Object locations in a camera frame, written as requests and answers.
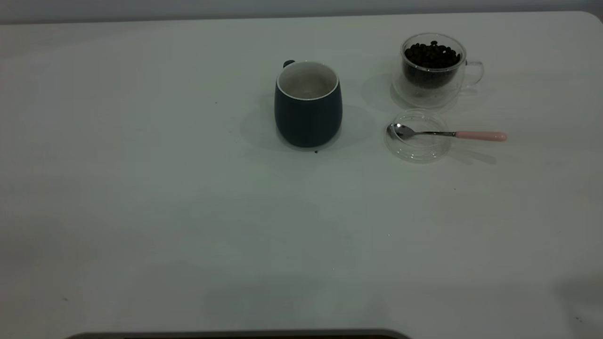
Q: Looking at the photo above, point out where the clear glass saucer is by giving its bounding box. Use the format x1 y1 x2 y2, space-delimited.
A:
383 109 452 164

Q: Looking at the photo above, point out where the pink handled metal spoon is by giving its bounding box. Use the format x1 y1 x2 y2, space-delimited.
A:
387 123 508 143

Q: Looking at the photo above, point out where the dark blue-grey ceramic mug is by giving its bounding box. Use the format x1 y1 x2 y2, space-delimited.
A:
274 59 343 148

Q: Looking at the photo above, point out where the clear glass handled cup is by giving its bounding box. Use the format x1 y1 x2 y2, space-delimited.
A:
391 32 485 108

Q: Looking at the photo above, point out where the dark coffee beans pile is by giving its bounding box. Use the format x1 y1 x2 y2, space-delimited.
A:
404 41 463 89

